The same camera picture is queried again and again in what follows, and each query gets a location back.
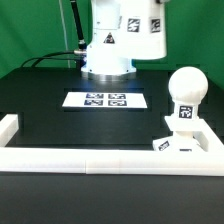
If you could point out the white lamp base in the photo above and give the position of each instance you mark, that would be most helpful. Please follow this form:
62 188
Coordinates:
183 136

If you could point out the white lamp bulb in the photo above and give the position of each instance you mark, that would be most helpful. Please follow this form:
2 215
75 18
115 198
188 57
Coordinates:
187 87

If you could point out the white lamp shade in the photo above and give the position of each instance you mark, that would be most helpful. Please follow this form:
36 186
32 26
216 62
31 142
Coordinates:
141 31

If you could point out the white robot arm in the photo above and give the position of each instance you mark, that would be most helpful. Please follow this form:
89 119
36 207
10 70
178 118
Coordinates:
102 59

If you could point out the white marker sheet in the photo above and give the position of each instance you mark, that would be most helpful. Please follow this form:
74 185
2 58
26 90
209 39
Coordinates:
104 100

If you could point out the white U-shaped fence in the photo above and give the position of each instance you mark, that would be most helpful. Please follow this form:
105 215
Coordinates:
207 162

